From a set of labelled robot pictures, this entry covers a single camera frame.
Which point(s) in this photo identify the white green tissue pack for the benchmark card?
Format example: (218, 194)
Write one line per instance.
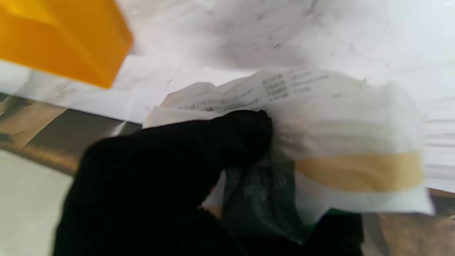
(337, 124)

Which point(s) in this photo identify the orange tissue box cover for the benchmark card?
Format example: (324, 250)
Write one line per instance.
(53, 42)

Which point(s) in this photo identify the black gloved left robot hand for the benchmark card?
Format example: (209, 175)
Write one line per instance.
(149, 185)

